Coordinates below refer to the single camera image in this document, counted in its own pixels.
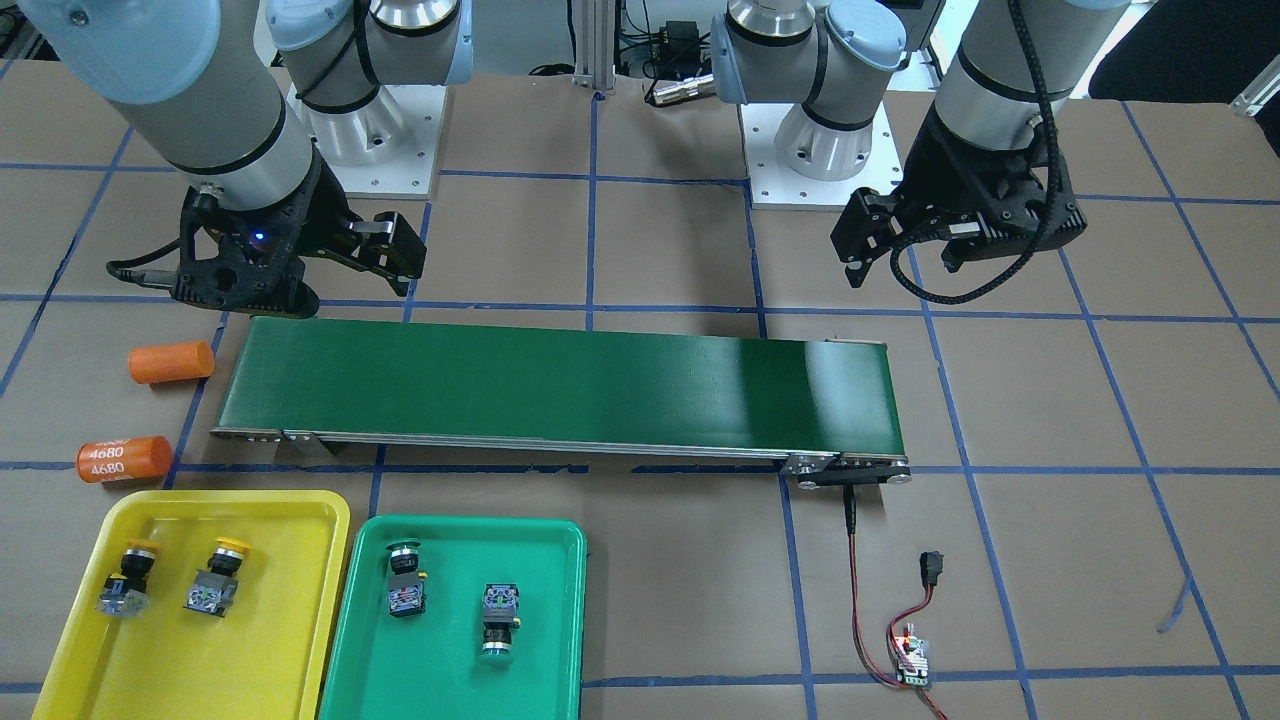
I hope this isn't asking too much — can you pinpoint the plain orange cylinder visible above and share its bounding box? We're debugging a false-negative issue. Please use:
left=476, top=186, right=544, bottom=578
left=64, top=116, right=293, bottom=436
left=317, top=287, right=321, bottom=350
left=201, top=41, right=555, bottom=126
left=127, top=341, right=216, bottom=386

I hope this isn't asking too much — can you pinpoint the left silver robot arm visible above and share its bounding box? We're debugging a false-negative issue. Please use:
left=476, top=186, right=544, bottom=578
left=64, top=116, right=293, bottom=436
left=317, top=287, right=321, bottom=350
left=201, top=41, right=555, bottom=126
left=710, top=1, right=1126, bottom=305

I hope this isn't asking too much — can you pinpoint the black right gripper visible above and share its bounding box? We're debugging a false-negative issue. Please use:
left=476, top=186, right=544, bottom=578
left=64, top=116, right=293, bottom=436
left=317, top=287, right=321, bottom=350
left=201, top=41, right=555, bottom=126
left=106, top=151, right=428, bottom=319

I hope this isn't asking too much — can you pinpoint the yellow push button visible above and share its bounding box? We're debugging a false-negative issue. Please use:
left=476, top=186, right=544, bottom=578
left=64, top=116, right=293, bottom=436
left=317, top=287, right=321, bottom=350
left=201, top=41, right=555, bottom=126
left=96, top=539, right=161, bottom=618
left=184, top=537, right=252, bottom=618

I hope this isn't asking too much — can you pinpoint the green conveyor belt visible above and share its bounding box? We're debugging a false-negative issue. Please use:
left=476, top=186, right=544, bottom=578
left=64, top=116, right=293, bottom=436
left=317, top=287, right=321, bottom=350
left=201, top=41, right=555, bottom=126
left=212, top=316, right=911, bottom=488

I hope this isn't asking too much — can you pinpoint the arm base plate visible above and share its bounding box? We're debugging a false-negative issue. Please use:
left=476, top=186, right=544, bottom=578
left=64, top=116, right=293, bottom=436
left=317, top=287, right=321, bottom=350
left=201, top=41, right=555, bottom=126
left=285, top=85, right=448, bottom=200
left=739, top=102, right=902, bottom=211

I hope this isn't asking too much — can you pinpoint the green plastic tray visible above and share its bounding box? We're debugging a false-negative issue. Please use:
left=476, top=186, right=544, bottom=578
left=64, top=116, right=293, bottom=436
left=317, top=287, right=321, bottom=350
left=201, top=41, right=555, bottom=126
left=319, top=514, right=588, bottom=719

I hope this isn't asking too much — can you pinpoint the red black power cable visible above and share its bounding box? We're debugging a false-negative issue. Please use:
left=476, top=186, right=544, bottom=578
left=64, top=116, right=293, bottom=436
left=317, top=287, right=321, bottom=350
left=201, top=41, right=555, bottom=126
left=844, top=484, right=951, bottom=720

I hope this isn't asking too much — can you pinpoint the orange cylinder labeled 4680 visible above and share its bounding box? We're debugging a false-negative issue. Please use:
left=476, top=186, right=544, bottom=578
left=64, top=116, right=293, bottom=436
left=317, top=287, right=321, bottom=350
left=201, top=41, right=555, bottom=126
left=76, top=436, right=173, bottom=484

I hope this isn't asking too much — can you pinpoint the yellow plastic tray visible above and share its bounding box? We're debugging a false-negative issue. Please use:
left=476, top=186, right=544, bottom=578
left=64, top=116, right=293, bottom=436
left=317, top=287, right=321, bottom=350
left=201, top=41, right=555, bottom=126
left=35, top=489, right=351, bottom=719

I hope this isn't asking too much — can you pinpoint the black inline switch connector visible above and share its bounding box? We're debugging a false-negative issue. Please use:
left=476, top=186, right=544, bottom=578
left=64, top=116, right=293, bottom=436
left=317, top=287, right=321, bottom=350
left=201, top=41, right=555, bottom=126
left=918, top=550, right=945, bottom=593

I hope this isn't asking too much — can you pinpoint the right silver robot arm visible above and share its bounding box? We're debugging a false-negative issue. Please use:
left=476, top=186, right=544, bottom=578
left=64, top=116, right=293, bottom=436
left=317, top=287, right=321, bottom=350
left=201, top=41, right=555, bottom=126
left=19, top=1, right=474, bottom=319

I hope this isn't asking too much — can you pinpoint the green push button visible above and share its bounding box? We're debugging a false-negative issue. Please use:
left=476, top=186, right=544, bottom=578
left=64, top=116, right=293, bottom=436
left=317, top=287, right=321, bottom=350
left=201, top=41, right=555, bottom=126
left=385, top=539, right=428, bottom=618
left=480, top=583, right=521, bottom=665

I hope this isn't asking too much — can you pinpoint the small controller circuit board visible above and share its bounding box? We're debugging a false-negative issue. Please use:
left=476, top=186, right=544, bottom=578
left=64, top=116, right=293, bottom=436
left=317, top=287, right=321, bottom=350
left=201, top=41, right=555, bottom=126
left=890, top=623, right=933, bottom=691

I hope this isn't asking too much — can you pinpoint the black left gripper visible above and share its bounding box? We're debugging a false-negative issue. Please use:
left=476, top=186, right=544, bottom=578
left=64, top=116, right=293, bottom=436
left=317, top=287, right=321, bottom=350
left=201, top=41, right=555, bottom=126
left=829, top=108, right=1088, bottom=290

